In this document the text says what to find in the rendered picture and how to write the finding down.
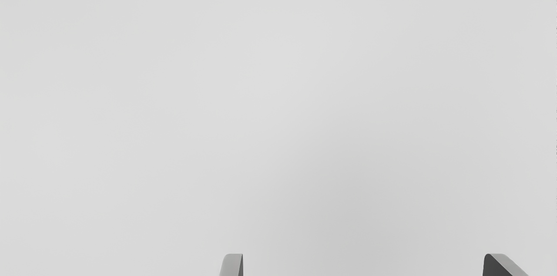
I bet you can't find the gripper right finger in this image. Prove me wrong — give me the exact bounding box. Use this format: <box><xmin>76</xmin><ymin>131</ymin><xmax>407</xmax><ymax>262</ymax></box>
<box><xmin>482</xmin><ymin>253</ymin><xmax>530</xmax><ymax>276</ymax></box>

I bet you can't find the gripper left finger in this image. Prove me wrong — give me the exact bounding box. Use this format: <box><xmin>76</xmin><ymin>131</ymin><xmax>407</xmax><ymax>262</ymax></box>
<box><xmin>219</xmin><ymin>253</ymin><xmax>244</xmax><ymax>276</ymax></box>

